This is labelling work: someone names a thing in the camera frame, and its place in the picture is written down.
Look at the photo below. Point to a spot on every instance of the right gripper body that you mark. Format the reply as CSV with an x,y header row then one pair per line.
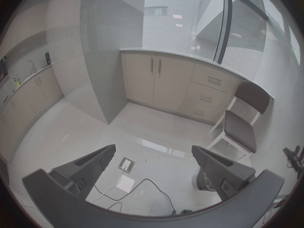
x,y
298,160

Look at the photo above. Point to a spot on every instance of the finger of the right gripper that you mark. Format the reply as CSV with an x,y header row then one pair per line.
x,y
289,154
297,149

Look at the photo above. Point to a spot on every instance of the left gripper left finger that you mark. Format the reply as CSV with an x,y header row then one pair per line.
x,y
71,177

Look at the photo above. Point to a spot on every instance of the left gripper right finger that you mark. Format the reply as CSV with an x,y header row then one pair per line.
x,y
232,177

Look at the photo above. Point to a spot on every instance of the black plastic bag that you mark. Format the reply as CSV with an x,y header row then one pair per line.
x,y
207,185

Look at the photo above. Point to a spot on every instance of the white trash bin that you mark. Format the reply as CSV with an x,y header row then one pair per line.
x,y
194,182

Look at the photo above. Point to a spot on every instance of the white chair dark grey seat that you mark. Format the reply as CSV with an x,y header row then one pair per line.
x,y
239,129

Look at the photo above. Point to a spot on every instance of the long beige kitchen counter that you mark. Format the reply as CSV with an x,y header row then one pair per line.
x,y
26,98

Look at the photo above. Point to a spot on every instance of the curved metal faucet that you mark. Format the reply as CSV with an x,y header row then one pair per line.
x,y
33,66

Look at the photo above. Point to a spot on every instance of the beige cabinet with drawers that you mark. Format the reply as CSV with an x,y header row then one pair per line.
x,y
140,79

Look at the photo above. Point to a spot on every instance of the window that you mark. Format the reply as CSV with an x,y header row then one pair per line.
x,y
166,32

